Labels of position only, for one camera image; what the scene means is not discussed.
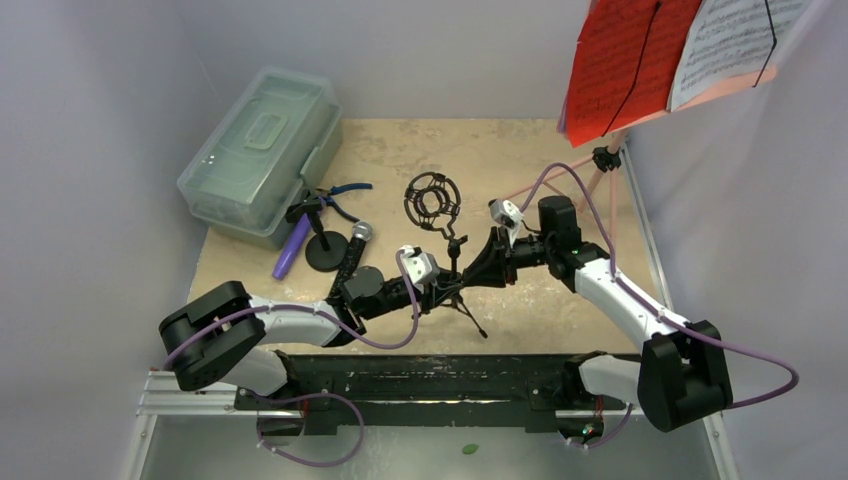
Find black tripod mic stand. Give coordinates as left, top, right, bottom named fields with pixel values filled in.
left=404, top=171, right=488, bottom=339

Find black silver condenser microphone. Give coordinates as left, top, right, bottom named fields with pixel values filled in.
left=328, top=221, right=373, bottom=303

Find black round-base mic stand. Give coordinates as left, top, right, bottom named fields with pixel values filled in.
left=284, top=190, right=348, bottom=272

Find purple toy microphone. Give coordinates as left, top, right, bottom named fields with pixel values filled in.
left=271, top=214, right=312, bottom=281

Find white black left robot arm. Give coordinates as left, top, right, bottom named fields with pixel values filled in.
left=158, top=265, right=461, bottom=409

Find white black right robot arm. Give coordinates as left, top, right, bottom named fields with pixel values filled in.
left=462, top=196, right=733, bottom=432

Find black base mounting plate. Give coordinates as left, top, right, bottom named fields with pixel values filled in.
left=235, top=354, right=624, bottom=441

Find pink music stand tripod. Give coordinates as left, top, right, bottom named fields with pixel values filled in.
left=505, top=128, right=629, bottom=218

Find clear green plastic storage box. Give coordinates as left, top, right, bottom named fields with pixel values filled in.
left=177, top=67, right=343, bottom=249

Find red sheet music page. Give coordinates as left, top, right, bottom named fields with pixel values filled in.
left=558, top=0, right=701, bottom=147

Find white sheet music page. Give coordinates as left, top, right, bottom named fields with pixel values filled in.
left=667, top=0, right=811, bottom=111

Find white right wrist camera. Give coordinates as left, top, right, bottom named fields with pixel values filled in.
left=488, top=199, right=523, bottom=232

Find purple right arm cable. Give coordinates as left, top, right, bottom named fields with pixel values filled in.
left=516, top=162, right=800, bottom=452

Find blue-handled pliers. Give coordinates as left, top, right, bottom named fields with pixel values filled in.
left=316, top=182, right=374, bottom=223

